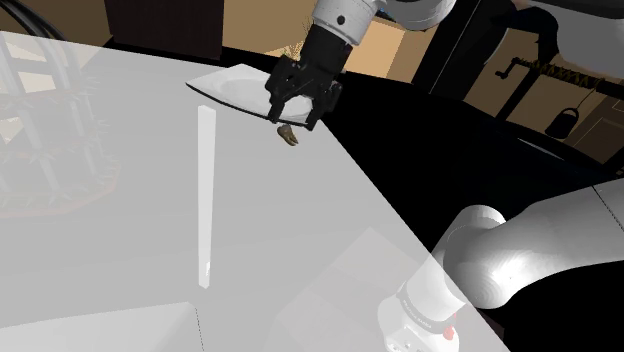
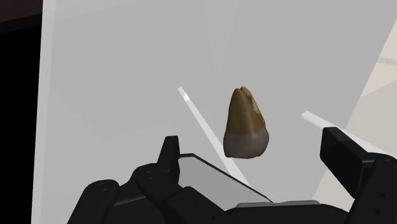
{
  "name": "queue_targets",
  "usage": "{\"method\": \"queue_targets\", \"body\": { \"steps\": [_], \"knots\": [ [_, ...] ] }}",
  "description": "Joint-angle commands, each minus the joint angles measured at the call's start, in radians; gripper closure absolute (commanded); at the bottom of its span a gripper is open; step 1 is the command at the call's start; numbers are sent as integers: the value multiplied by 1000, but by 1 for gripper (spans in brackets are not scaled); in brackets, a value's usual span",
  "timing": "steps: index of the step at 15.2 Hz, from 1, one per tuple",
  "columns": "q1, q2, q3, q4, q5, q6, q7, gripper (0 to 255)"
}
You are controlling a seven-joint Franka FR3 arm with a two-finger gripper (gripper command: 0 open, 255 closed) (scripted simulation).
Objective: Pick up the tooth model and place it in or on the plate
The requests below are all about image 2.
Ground white thin stick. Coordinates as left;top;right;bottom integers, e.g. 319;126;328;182
177;86;251;188
301;110;397;160

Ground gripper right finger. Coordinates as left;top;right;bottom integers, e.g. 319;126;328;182
319;126;397;224

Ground brown grey tooth-shaped object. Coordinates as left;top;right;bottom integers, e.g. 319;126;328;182
223;85;270;160

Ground black-rimmed grey tablet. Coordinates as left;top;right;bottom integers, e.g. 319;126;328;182
177;153;274;213

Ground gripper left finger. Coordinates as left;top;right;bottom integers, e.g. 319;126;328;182
66;135;231;224

